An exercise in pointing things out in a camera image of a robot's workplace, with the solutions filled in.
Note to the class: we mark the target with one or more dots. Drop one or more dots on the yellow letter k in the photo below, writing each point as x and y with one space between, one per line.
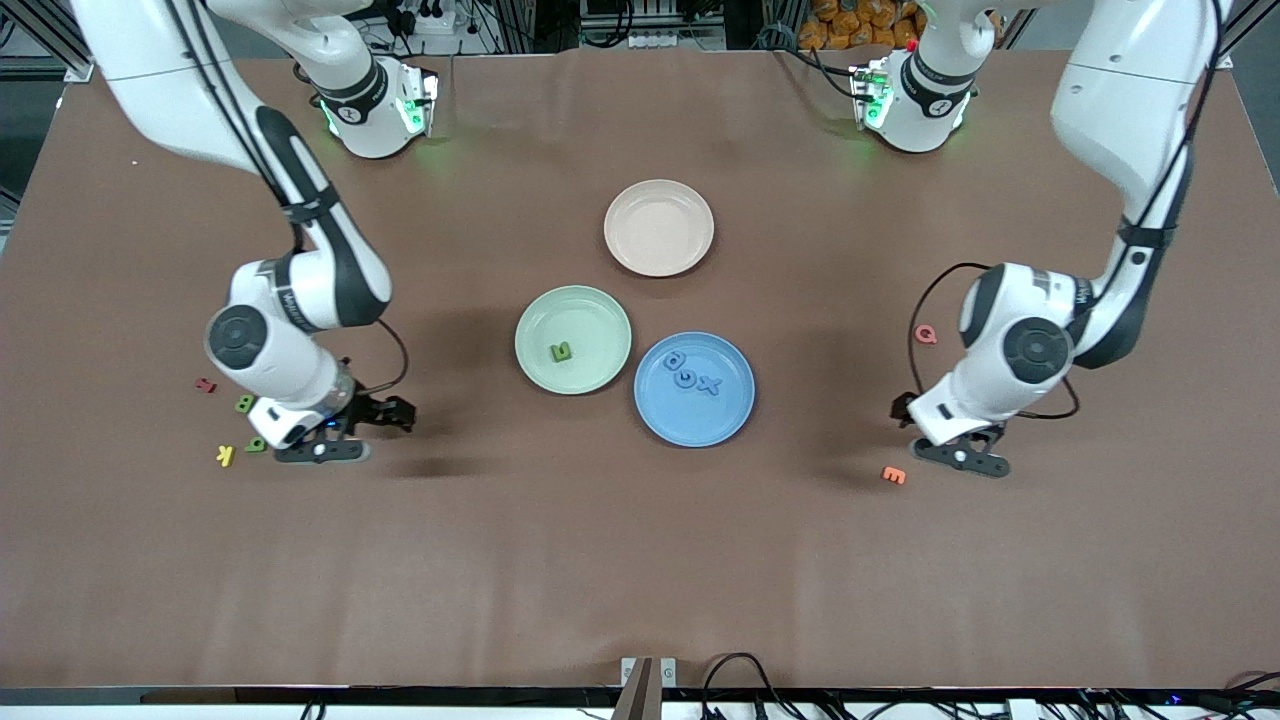
226 456

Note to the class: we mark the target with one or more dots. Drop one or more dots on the blue plate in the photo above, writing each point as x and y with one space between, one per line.
694 420

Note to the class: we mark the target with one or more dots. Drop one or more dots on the white power strip with plugs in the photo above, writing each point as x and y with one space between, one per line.
437 18

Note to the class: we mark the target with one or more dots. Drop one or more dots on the aluminium frame post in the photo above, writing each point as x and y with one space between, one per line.
1245 25
78 70

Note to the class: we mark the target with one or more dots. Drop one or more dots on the green plate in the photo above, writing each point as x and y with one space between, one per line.
590 320

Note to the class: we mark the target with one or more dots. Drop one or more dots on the pile of orange objects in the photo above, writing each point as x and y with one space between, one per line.
860 22

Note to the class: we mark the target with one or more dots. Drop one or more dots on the brown table cover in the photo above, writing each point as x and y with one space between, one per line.
400 560

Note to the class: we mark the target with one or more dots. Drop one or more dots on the green letter u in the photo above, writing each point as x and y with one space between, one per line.
564 356

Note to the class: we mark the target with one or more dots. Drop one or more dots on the green letter q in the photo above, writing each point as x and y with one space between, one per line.
254 446

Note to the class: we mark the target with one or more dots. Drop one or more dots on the blue letter X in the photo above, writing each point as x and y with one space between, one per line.
710 386

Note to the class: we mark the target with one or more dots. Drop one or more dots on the black table edge rail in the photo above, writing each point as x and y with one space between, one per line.
300 695

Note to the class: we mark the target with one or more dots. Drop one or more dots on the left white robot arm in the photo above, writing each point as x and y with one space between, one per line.
1120 100

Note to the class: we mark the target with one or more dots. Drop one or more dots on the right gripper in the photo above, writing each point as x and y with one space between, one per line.
371 411

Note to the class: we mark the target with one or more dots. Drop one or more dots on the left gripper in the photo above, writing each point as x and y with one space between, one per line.
903 408

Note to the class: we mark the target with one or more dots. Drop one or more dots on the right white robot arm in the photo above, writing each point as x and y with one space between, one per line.
160 70

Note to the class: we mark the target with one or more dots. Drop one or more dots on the silver clamp bracket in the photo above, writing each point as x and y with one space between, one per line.
668 672

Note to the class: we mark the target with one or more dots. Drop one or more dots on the orange letter E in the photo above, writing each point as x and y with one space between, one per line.
893 476

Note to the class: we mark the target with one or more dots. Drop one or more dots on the pink letter Q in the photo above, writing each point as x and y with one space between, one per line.
917 334

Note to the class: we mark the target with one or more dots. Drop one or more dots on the beige plate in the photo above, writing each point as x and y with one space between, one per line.
660 230

